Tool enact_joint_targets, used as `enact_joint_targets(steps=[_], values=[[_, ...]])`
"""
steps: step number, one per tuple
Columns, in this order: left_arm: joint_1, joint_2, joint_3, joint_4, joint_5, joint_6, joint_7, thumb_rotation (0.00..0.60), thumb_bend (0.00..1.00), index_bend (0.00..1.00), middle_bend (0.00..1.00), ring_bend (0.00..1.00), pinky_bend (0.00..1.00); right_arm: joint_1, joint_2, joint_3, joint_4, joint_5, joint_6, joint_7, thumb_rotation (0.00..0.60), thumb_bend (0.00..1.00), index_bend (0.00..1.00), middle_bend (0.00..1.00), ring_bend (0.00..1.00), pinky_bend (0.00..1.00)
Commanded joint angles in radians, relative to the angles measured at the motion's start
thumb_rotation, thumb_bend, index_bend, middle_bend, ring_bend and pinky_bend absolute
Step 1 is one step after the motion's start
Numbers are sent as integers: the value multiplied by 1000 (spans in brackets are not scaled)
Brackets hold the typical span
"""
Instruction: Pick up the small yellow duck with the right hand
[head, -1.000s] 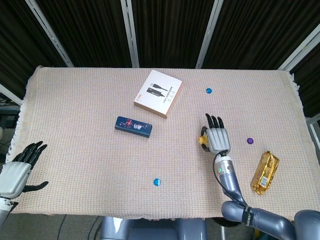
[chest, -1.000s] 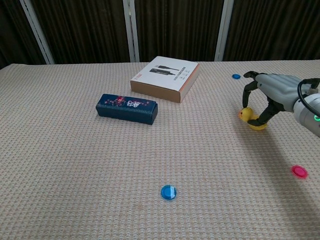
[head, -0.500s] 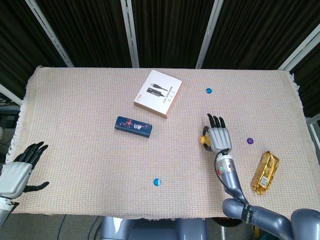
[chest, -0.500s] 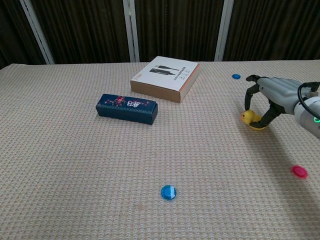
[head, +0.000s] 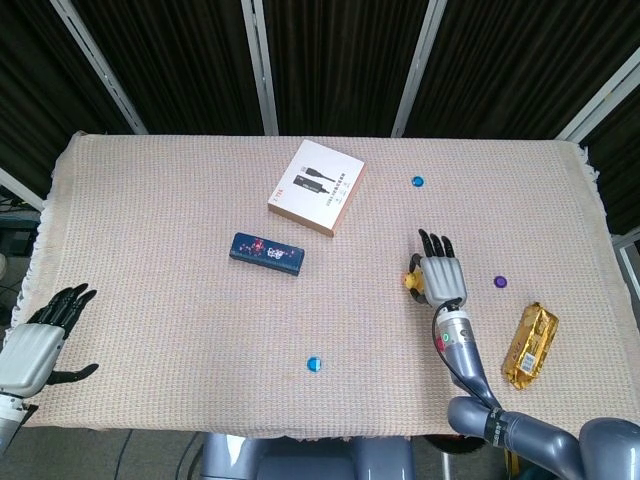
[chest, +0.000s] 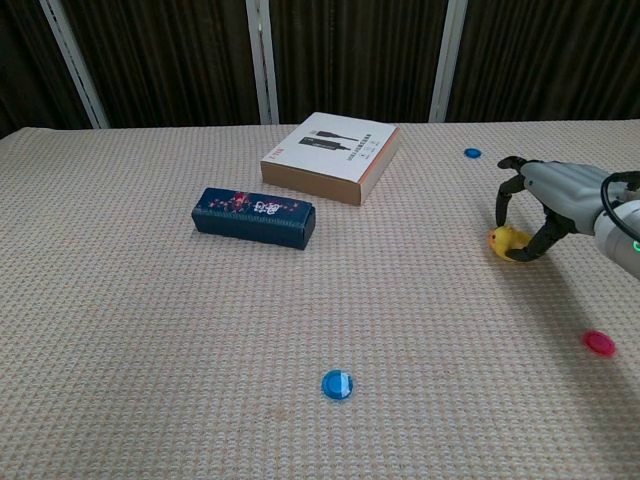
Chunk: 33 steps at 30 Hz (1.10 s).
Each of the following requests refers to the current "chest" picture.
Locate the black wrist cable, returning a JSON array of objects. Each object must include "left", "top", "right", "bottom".
[{"left": 599, "top": 170, "right": 640, "bottom": 236}]

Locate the white cable packaging box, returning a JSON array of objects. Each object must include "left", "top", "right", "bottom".
[{"left": 259, "top": 111, "right": 401, "bottom": 207}]

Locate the white metal frame post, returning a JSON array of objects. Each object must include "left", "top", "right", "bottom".
[
  {"left": 38, "top": 0, "right": 110, "bottom": 130},
  {"left": 428, "top": 0, "right": 470, "bottom": 124},
  {"left": 244, "top": 0, "right": 280, "bottom": 126}
]

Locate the pink bottle cap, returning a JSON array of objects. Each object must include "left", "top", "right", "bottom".
[{"left": 582, "top": 330, "right": 617, "bottom": 358}]

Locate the beige woven tablecloth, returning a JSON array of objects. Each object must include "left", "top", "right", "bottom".
[{"left": 0, "top": 118, "right": 640, "bottom": 480}]

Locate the black pleated curtain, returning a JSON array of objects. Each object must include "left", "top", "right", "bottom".
[{"left": 0, "top": 0, "right": 640, "bottom": 139}]

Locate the navy blue floral box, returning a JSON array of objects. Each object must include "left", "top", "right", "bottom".
[{"left": 190, "top": 187, "right": 317, "bottom": 251}]

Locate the large yellow disc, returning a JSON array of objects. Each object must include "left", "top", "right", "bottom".
[{"left": 493, "top": 230, "right": 534, "bottom": 264}]

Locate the blue cap with white patch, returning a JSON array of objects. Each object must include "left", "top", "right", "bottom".
[{"left": 320, "top": 369, "right": 355, "bottom": 402}]

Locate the black and silver right hand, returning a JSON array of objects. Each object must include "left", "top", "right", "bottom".
[{"left": 496, "top": 155, "right": 614, "bottom": 264}]

